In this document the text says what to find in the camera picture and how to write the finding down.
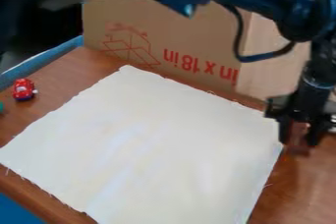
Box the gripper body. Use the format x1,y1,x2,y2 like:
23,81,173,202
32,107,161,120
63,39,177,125
263,83,336,126

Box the cardboard box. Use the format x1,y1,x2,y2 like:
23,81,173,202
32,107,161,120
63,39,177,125
81,0,312,102

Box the white cloth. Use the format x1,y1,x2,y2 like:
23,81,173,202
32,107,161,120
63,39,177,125
0,64,285,224

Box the red toy car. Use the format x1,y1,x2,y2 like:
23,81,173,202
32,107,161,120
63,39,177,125
10,78,40,101

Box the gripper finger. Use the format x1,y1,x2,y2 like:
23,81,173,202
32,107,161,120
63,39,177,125
276,116,295,145
304,121,328,147

